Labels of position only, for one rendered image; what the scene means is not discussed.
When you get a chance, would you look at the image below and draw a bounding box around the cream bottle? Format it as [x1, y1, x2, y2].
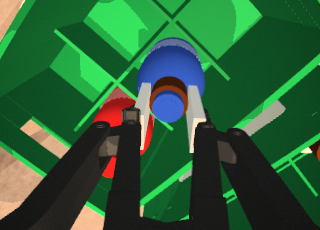
[301, 140, 320, 161]

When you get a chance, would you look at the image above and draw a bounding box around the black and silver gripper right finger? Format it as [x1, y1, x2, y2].
[186, 85, 320, 230]

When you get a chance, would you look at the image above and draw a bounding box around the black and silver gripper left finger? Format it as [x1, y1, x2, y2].
[0, 83, 151, 230]

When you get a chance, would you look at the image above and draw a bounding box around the red bottle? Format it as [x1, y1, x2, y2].
[93, 86, 155, 178]

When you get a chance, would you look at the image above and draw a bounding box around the green crate with dividers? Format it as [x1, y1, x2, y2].
[0, 0, 320, 206]
[142, 65, 320, 230]

